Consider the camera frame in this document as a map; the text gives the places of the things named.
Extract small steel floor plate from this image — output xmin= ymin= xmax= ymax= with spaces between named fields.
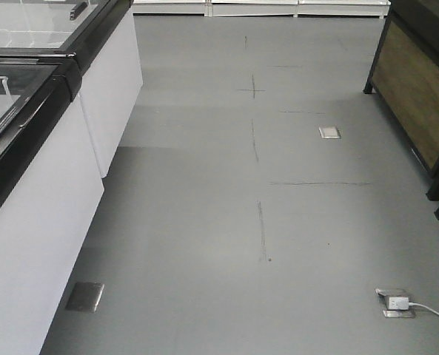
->
xmin=318 ymin=126 xmax=341 ymax=139

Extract near white chest freezer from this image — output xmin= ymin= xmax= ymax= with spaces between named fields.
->
xmin=0 ymin=59 xmax=104 ymax=354

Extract white chest freezer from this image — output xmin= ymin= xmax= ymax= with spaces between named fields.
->
xmin=0 ymin=59 xmax=104 ymax=354
xmin=0 ymin=1 xmax=143 ymax=178

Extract steel floor socket plate left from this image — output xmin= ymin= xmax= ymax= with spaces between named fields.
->
xmin=65 ymin=282 xmax=105 ymax=313

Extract steel floor socket plate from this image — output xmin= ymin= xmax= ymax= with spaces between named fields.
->
xmin=375 ymin=288 xmax=415 ymax=318
xmin=65 ymin=282 xmax=105 ymax=313

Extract far white chest freezer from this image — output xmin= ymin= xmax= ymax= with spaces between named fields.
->
xmin=0 ymin=1 xmax=143 ymax=178

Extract steel floor socket plate right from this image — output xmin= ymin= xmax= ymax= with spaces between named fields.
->
xmin=375 ymin=288 xmax=415 ymax=318

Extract white power adapter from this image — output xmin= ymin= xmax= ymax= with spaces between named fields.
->
xmin=384 ymin=295 xmax=410 ymax=311

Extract wood panel display stand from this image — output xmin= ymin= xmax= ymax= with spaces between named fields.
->
xmin=364 ymin=1 xmax=439 ymax=176

